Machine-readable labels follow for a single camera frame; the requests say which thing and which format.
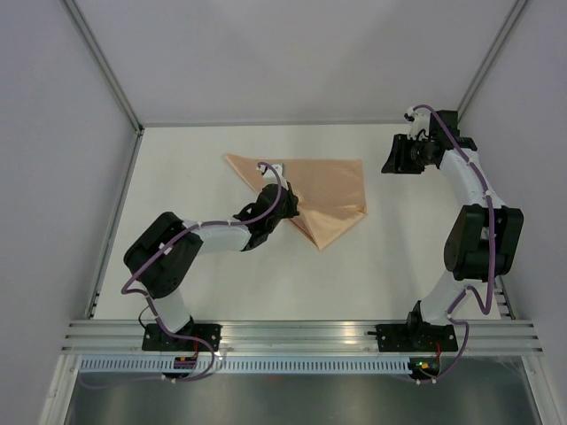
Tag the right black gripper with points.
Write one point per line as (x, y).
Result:
(397, 161)

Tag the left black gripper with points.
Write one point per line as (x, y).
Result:
(293, 202)

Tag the peach cloth napkin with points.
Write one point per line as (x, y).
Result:
(331, 197)

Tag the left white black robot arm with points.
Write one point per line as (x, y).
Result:
(162, 255)

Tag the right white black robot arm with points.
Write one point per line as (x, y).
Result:
(483, 241)

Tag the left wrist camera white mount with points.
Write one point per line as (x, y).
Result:
(272, 173)

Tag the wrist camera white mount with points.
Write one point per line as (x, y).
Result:
(419, 123)
(272, 173)

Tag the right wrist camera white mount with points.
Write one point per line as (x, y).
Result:
(419, 123)

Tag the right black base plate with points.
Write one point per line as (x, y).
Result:
(397, 337)

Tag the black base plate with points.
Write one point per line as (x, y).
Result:
(397, 337)
(200, 337)

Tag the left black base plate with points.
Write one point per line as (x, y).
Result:
(200, 337)

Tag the aluminium frame right post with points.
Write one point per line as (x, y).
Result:
(492, 54)

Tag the aluminium frame post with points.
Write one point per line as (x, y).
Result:
(492, 54)
(84, 30)

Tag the aluminium front rail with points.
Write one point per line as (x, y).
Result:
(331, 338)

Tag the white slotted cable duct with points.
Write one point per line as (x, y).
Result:
(302, 365)

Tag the aluminium frame left post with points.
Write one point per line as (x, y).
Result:
(84, 30)

